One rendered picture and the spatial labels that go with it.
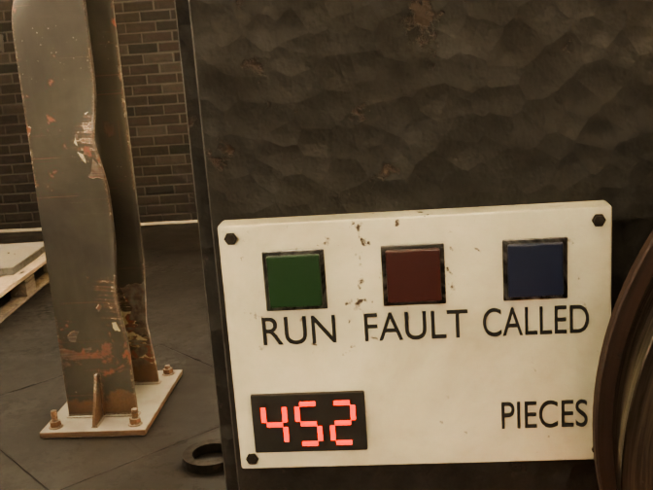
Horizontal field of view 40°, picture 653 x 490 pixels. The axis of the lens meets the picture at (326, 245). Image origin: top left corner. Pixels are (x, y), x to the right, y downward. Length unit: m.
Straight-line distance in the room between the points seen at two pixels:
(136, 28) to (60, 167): 3.66
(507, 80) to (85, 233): 2.74
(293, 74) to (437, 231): 0.14
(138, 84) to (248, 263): 6.24
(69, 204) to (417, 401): 2.69
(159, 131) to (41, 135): 3.62
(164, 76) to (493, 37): 6.21
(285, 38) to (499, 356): 0.26
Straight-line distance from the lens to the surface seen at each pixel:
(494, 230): 0.60
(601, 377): 0.56
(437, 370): 0.62
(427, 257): 0.59
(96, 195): 3.21
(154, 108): 6.81
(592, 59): 0.61
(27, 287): 5.28
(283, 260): 0.60
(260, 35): 0.60
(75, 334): 3.38
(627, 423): 0.51
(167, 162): 6.84
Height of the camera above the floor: 1.36
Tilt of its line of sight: 14 degrees down
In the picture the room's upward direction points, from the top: 4 degrees counter-clockwise
